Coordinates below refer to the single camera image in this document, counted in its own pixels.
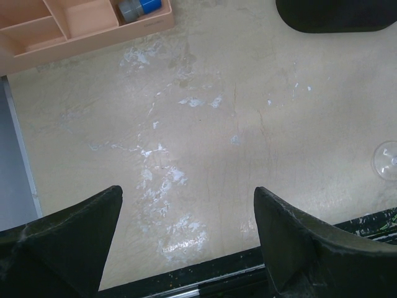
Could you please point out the peach plastic file organizer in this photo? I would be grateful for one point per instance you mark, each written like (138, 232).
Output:
(39, 32)

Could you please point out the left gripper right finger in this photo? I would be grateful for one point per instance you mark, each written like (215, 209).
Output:
(307, 257)

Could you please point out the clear front wine glass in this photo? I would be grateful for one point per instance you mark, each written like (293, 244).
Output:
(384, 160)

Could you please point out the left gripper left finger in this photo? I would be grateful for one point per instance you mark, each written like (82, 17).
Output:
(62, 254)

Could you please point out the blue capped small bottle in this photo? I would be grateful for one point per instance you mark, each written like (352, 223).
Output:
(132, 10)

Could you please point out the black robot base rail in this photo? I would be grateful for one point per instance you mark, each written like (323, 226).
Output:
(241, 274)

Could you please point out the metal wine glass rack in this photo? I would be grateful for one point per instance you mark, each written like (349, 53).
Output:
(328, 16)

